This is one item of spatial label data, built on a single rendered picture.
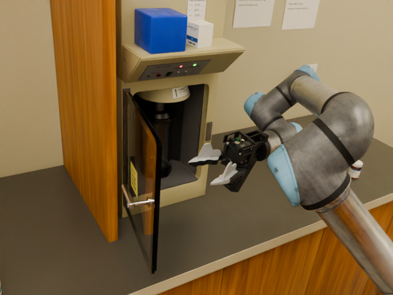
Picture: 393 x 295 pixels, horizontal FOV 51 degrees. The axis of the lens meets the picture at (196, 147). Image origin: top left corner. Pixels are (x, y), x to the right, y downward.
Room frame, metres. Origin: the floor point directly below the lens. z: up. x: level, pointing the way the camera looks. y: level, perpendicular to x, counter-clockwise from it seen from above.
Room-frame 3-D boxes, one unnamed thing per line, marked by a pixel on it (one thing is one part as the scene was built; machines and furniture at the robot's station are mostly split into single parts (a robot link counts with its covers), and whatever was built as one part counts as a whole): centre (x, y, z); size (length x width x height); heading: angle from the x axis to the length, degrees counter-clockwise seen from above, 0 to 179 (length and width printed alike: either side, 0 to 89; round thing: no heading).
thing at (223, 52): (1.10, 0.05, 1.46); 0.32 x 0.12 x 0.10; 124
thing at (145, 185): (0.91, 0.14, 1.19); 0.30 x 0.01 x 0.40; 24
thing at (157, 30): (1.05, 0.12, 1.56); 0.10 x 0.10 x 0.09; 34
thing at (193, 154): (1.25, 0.15, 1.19); 0.26 x 0.24 x 0.35; 124
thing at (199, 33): (1.12, 0.02, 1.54); 0.05 x 0.05 x 0.06; 41
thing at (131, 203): (0.83, 0.14, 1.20); 0.10 x 0.05 x 0.03; 24
